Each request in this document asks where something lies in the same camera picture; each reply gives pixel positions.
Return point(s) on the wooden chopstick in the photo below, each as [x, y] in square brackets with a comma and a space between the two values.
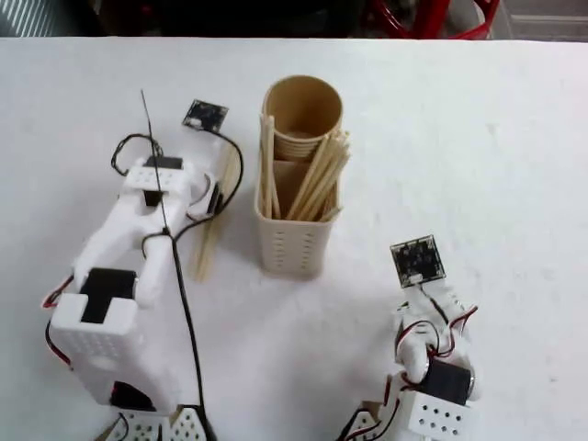
[202, 262]
[337, 193]
[312, 170]
[335, 184]
[327, 172]
[321, 170]
[331, 177]
[273, 184]

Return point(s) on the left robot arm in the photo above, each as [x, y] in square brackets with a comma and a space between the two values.
[105, 331]

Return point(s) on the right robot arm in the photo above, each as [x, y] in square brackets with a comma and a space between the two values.
[436, 404]

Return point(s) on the beige plastic slotted basket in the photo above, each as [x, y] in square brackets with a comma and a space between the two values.
[294, 248]

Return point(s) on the brown paper cup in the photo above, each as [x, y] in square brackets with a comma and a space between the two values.
[298, 148]
[303, 105]
[298, 156]
[298, 139]

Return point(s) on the red plastic chair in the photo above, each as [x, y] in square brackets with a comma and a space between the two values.
[427, 18]

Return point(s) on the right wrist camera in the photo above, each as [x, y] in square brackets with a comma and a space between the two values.
[418, 261]

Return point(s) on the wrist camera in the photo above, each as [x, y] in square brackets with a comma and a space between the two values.
[418, 261]
[205, 115]

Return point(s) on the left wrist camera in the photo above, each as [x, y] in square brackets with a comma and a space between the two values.
[205, 115]

